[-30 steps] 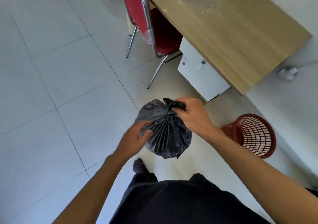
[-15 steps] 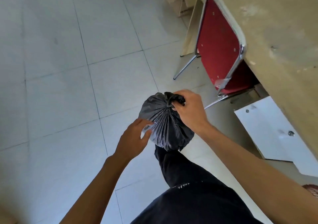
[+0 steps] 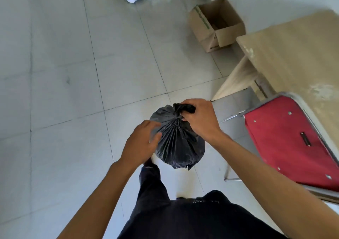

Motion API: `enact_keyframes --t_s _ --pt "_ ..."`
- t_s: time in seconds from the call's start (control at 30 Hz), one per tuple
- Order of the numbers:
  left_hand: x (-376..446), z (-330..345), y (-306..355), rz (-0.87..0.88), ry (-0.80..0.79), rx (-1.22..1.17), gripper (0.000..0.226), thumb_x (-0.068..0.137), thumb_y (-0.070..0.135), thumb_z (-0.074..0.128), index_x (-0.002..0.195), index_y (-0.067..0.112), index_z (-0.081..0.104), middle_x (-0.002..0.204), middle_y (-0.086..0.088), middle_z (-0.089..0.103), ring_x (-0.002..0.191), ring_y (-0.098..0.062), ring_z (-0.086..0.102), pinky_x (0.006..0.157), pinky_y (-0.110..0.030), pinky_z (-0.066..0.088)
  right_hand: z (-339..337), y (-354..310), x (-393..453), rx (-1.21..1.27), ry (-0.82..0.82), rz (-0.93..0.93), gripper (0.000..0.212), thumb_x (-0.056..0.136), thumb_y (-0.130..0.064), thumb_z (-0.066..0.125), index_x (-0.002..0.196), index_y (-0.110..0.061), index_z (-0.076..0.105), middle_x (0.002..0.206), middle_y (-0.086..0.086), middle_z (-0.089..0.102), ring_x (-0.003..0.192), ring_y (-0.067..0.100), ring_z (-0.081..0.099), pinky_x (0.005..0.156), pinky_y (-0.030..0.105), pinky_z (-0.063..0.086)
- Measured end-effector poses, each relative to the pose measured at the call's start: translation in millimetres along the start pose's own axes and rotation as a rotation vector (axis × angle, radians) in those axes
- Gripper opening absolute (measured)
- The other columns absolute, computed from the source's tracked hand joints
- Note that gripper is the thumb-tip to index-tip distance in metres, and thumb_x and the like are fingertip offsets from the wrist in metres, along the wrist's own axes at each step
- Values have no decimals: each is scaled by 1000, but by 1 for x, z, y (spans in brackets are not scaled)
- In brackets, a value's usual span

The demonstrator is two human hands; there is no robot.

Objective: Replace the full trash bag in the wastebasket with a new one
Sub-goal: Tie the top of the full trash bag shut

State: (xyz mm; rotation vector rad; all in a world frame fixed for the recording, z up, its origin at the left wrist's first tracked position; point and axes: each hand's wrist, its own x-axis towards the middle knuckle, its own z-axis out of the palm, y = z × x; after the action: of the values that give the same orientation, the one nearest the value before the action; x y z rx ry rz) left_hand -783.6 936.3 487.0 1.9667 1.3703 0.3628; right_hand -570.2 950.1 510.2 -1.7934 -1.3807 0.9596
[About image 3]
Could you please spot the open cardboard box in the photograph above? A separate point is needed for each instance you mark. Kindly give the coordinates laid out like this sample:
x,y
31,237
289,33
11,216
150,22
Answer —
x,y
225,38

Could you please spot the red chair with metal frame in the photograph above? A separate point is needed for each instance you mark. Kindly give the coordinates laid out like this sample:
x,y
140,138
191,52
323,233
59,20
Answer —
x,y
280,140

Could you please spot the person's left forearm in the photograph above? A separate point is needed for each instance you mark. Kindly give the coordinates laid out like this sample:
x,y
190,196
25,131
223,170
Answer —
x,y
98,207

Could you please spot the person's black trousers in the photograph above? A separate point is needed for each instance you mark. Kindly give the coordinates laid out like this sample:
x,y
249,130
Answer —
x,y
185,220

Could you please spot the black plastic trash bag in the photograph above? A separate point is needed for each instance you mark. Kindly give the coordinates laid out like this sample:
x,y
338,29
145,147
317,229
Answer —
x,y
180,148

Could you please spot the person's left hand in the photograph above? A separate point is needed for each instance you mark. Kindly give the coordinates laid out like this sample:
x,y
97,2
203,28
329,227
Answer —
x,y
137,148

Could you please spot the light wooden desk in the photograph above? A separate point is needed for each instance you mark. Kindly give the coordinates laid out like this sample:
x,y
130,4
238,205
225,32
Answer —
x,y
291,48

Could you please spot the person's right hand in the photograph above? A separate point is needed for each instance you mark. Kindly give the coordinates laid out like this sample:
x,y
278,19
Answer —
x,y
202,119

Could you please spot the person's right forearm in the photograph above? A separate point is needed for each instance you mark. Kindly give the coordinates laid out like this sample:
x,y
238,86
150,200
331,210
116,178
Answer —
x,y
264,183

